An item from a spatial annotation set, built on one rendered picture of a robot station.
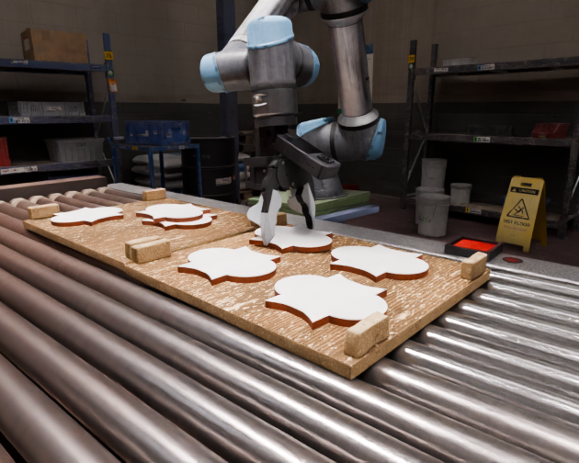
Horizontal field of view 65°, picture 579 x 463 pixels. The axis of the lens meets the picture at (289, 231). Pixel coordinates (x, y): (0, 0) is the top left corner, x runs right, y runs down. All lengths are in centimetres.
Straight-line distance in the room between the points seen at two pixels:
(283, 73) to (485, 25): 514
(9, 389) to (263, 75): 54
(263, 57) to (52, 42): 448
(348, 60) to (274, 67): 50
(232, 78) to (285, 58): 17
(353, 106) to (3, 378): 102
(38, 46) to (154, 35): 170
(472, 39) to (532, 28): 62
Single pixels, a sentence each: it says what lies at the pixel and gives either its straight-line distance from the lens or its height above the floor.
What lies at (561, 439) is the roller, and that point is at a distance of 43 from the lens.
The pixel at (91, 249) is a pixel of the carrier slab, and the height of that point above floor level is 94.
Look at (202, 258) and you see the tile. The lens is 68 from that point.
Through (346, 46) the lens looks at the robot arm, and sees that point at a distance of 122.
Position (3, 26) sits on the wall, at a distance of 575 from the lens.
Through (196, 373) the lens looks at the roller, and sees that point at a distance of 48.
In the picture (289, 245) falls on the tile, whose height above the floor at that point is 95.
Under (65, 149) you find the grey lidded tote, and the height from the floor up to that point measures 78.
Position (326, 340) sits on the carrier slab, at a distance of 47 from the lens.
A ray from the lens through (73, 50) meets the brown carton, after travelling 522.
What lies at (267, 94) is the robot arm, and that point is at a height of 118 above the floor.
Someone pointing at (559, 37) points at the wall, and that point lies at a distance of 553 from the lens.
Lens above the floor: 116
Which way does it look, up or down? 15 degrees down
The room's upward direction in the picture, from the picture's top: straight up
